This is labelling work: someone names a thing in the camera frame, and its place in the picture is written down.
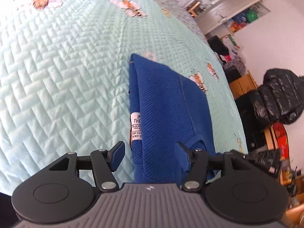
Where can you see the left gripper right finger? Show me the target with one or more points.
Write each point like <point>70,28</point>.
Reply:
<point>195,164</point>

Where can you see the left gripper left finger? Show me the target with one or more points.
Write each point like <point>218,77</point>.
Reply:
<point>104,163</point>

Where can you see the blue knit sweater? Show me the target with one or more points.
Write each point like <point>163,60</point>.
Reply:
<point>167,111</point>

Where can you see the black puffer jacket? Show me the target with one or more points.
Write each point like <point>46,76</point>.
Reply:
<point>278,100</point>

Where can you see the wooden dresser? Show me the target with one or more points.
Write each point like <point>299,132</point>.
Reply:
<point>243,85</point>

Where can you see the black armchair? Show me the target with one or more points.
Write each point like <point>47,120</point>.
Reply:
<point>227,52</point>

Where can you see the mint quilted bee bedspread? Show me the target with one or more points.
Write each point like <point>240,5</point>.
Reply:
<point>65,76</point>

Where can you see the wooden chair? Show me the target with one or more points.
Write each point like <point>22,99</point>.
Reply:
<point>195,8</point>

